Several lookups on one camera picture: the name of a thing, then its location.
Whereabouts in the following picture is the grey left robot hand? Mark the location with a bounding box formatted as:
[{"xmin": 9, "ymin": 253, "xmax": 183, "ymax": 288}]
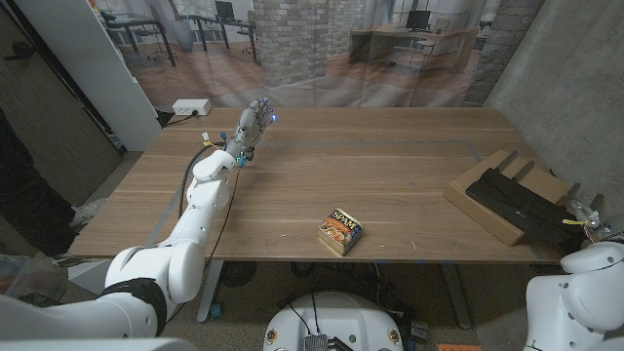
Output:
[{"xmin": 224, "ymin": 97, "xmax": 277, "ymax": 165}]

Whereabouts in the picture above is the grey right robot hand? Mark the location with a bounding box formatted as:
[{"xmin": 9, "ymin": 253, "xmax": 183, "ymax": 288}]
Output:
[{"xmin": 565, "ymin": 199, "xmax": 610, "ymax": 243}]

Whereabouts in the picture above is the black router with antennas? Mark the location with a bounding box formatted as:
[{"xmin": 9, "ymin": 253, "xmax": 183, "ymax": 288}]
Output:
[{"xmin": 465, "ymin": 150, "xmax": 605, "ymax": 254}]

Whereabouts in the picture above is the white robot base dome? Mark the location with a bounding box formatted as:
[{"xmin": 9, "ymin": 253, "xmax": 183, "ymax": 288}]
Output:
[{"xmin": 261, "ymin": 291, "xmax": 405, "ymax": 351}]

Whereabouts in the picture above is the spam can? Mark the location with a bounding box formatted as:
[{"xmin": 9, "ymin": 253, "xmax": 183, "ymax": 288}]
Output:
[{"xmin": 317, "ymin": 208, "xmax": 364, "ymax": 256}]

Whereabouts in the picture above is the white power strip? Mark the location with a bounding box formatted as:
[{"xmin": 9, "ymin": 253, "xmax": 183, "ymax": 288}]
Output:
[{"xmin": 172, "ymin": 98, "xmax": 213, "ymax": 117}]

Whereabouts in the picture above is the brown cardboard box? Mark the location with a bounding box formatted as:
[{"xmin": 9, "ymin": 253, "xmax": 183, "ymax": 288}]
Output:
[{"xmin": 442, "ymin": 148, "xmax": 570, "ymax": 248}]

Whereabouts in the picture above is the grey table leg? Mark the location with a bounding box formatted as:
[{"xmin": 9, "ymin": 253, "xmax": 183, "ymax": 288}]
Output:
[{"xmin": 441, "ymin": 262, "xmax": 473, "ymax": 331}]

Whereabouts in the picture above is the white panel board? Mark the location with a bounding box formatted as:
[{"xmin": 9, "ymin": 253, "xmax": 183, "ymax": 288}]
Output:
[{"xmin": 14, "ymin": 0, "xmax": 163, "ymax": 152}]

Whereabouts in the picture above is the white table leg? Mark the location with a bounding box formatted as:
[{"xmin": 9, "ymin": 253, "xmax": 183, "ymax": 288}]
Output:
[{"xmin": 196, "ymin": 260, "xmax": 224, "ymax": 324}]

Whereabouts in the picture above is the dark wooden door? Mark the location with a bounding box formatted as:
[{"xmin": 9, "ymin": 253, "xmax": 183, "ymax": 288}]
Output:
[{"xmin": 0, "ymin": 0, "xmax": 123, "ymax": 206}]

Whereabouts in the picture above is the person in dark trousers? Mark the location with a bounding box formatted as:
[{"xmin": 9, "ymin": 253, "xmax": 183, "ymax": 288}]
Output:
[{"xmin": 0, "ymin": 111, "xmax": 106, "ymax": 259}]

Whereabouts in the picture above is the white robot torso edge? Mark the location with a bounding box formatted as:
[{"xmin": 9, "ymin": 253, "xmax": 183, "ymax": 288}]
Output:
[{"xmin": 0, "ymin": 338, "xmax": 196, "ymax": 351}]

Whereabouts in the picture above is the clear plastic bin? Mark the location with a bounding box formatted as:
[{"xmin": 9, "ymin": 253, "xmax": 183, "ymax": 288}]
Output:
[{"xmin": 0, "ymin": 253, "xmax": 67, "ymax": 303}]

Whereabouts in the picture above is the black power strip cord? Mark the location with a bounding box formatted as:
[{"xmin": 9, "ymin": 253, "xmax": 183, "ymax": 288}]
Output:
[{"xmin": 156, "ymin": 110, "xmax": 199, "ymax": 128}]

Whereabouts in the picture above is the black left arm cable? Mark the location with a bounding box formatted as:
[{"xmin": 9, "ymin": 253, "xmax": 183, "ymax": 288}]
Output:
[{"xmin": 177, "ymin": 141, "xmax": 226, "ymax": 220}]

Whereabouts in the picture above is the black door handle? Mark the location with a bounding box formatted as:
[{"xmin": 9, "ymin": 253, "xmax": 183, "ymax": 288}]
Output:
[{"xmin": 4, "ymin": 41, "xmax": 38, "ymax": 62}]

